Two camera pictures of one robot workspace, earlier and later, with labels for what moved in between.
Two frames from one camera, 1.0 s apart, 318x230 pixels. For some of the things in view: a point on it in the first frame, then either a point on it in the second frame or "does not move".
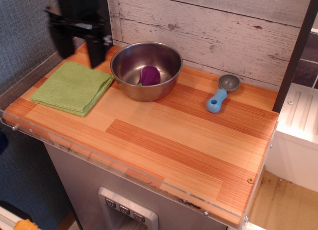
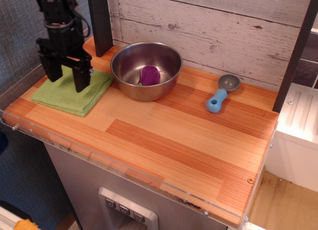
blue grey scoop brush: (227, 83) does not move
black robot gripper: (86, 13) → (65, 45)
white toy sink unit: (294, 154) does not move
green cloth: (72, 87) does not move
